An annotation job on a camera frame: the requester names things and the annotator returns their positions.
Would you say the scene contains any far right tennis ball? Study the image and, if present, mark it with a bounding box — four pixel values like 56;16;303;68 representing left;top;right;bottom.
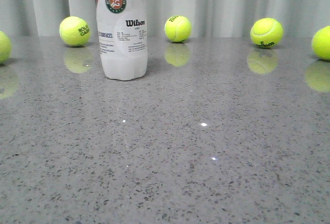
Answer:
311;26;330;61

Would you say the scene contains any centre tennis ball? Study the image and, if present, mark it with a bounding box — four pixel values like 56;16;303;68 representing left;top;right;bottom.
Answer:
164;15;192;43

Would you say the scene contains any right Wilson tennis ball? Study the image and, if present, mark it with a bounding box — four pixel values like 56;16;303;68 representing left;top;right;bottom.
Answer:
250;18;284;48

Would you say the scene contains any Roland Garros tennis ball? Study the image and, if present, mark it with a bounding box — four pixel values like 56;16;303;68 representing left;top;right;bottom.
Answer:
59;16;91;47

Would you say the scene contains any white Wilson tennis ball can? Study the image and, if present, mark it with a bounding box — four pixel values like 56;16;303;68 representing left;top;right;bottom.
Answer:
95;0;147;81

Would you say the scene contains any far left tennis ball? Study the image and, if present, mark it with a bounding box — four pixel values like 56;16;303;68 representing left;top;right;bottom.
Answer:
0;31;12;63

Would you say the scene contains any grey-white curtain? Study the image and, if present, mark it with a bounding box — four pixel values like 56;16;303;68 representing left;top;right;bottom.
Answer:
1;0;329;38

